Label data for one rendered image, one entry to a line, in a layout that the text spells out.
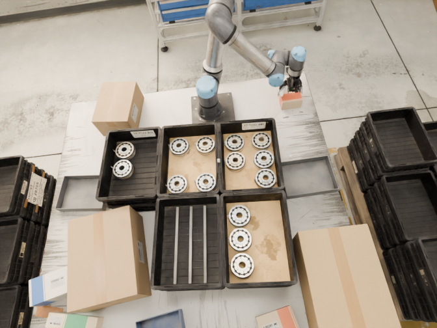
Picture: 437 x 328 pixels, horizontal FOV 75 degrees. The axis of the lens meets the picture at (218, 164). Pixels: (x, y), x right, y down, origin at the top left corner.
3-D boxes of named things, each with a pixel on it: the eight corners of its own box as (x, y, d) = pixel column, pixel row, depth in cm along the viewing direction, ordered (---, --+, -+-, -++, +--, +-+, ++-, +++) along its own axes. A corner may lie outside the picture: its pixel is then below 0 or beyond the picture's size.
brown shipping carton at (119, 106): (136, 135, 177) (127, 121, 163) (103, 136, 180) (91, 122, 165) (144, 97, 191) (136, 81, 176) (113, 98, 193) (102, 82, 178)
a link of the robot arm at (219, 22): (211, 13, 114) (290, 81, 138) (216, -2, 119) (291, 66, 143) (195, 32, 123) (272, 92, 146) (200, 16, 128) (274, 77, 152)
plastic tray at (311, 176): (325, 159, 159) (328, 155, 155) (336, 192, 150) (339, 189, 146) (278, 166, 160) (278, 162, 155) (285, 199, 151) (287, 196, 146)
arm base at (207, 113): (196, 103, 179) (194, 92, 170) (220, 99, 179) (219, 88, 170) (198, 122, 171) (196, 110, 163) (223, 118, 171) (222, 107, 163)
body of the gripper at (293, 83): (287, 94, 165) (289, 80, 154) (283, 83, 169) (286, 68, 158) (300, 93, 164) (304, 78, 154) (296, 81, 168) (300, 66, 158)
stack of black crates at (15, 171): (26, 184, 233) (-20, 159, 193) (61, 180, 232) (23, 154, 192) (14, 233, 216) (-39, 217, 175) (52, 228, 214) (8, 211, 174)
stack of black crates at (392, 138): (344, 146, 223) (366, 111, 182) (384, 141, 221) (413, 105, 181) (360, 194, 205) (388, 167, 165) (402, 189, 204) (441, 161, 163)
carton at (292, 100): (276, 90, 183) (277, 82, 177) (294, 88, 183) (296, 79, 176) (281, 110, 176) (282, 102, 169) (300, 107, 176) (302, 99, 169)
